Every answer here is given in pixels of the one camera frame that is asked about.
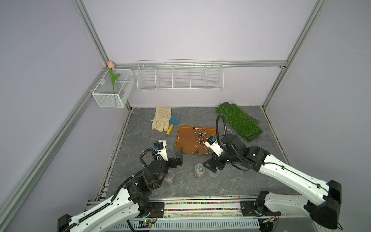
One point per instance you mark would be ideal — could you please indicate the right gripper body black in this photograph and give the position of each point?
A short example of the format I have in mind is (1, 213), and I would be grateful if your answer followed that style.
(219, 161)

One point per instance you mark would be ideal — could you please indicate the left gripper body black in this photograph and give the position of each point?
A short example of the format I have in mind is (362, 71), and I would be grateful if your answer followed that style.
(171, 163)

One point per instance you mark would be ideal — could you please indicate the clear candy jar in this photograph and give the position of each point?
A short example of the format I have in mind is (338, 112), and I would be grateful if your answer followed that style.
(199, 171)

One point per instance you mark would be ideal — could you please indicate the clear plastic jar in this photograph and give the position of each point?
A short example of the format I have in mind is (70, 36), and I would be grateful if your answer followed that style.
(169, 179)

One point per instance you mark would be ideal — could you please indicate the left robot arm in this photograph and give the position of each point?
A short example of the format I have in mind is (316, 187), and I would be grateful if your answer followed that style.
(130, 200)

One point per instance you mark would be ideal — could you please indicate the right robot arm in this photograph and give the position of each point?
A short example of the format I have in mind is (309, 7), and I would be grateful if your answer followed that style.
(319, 200)

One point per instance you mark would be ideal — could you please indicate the brown wooden tray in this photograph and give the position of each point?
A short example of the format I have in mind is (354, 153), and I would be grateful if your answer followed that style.
(184, 140)

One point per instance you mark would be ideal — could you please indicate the pile of spilled lollipops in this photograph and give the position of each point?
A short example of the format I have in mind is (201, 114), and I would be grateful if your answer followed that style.
(199, 136)

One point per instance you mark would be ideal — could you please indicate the blue yellow garden rake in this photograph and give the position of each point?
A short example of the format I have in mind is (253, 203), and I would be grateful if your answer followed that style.
(174, 120)

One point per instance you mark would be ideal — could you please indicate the cream work glove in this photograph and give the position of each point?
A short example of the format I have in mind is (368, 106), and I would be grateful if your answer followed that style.
(162, 119)

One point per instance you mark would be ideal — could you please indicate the green artificial grass mat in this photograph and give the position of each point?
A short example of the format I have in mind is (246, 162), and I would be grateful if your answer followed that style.
(243, 124)

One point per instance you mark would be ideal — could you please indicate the pink artificial tulip flower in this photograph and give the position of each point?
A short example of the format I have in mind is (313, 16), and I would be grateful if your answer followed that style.
(114, 77)

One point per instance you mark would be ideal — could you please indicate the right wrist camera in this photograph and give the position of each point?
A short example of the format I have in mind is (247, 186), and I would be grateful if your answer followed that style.
(213, 145)

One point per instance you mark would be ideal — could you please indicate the white wire wall rack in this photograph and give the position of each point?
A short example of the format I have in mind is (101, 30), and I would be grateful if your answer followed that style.
(191, 74)

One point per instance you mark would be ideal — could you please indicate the white mesh wall basket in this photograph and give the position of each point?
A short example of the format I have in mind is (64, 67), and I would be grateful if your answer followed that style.
(103, 92)

